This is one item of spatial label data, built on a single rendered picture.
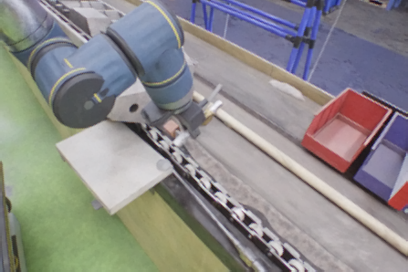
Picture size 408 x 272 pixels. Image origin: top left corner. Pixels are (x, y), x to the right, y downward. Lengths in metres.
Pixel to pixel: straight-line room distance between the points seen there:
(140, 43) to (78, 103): 0.14
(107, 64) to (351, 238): 0.76
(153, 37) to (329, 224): 0.69
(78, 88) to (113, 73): 0.06
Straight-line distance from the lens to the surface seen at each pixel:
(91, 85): 0.45
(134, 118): 0.85
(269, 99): 1.24
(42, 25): 0.57
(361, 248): 0.88
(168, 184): 0.78
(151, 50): 0.47
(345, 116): 1.27
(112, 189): 0.75
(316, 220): 0.85
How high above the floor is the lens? 1.40
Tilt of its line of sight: 39 degrees down
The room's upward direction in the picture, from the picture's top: 9 degrees clockwise
